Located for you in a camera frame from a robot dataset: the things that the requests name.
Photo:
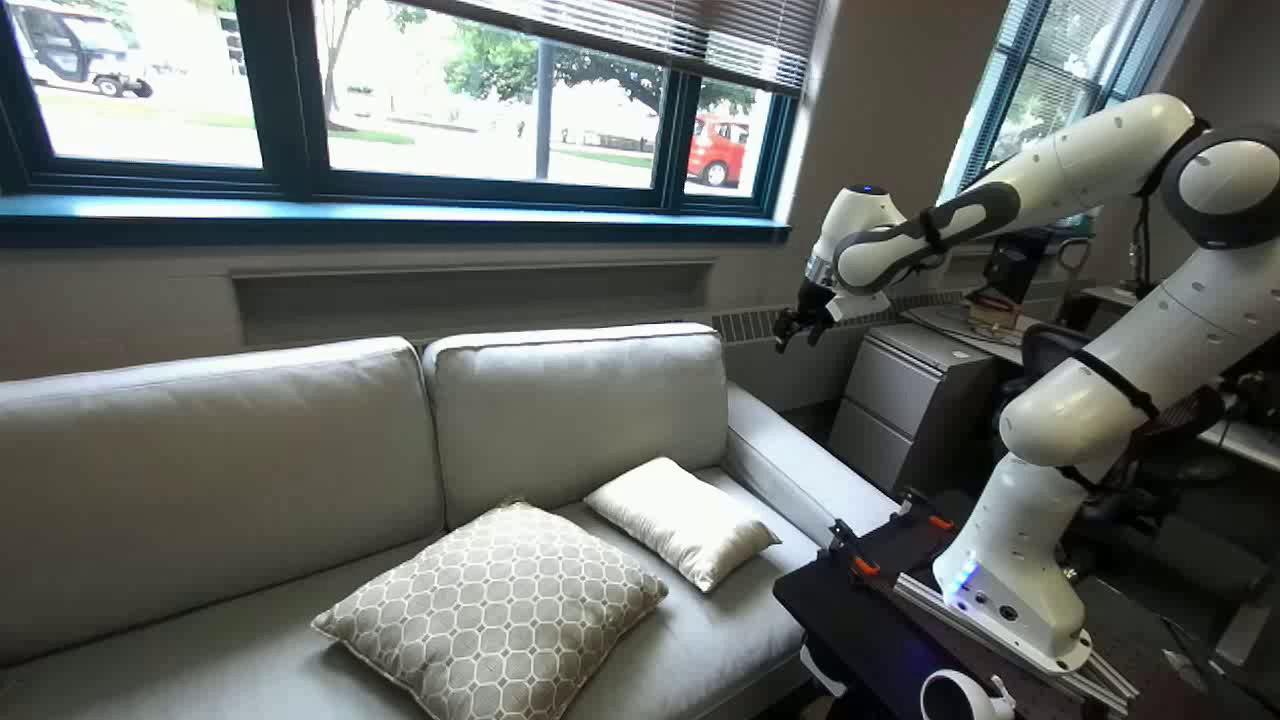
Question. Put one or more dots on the small wicker basket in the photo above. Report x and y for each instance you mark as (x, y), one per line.
(995, 316)

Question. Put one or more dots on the dark monitor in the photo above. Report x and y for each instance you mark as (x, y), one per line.
(1019, 264)

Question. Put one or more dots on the grey sofa back cushion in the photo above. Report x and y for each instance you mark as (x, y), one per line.
(214, 483)
(575, 414)

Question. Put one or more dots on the dark vehicle outside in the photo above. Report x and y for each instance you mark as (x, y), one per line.
(74, 46)

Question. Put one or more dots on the hexagon patterned beige pillow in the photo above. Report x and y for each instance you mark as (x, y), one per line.
(495, 613)

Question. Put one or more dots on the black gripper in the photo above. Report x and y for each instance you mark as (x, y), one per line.
(814, 310)

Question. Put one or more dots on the grey sofa seat cushion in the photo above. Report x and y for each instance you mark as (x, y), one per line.
(241, 664)
(707, 643)

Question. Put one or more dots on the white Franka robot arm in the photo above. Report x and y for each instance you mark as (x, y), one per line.
(1105, 363)

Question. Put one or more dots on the orange black clamp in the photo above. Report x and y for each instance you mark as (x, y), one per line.
(862, 561)
(933, 523)

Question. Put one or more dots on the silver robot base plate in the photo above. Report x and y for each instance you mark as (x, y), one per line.
(1105, 680)

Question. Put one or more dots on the grey slatted window blind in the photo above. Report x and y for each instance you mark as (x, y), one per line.
(665, 27)

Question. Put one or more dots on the grey filing cabinet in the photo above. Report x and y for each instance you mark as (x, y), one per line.
(915, 402)

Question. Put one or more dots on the red car outside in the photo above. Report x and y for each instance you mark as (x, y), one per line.
(723, 150)

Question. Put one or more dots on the narrow teal side window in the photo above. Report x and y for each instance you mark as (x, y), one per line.
(1054, 80)

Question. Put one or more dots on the plain cream pillow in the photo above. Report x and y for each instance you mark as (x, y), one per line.
(683, 523)

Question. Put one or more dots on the wide teal window frame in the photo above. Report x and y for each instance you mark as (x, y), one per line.
(293, 95)

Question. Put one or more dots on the black robot table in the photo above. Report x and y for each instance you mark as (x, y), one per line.
(853, 626)

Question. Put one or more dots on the grey fabric sofa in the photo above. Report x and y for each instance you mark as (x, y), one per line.
(744, 626)

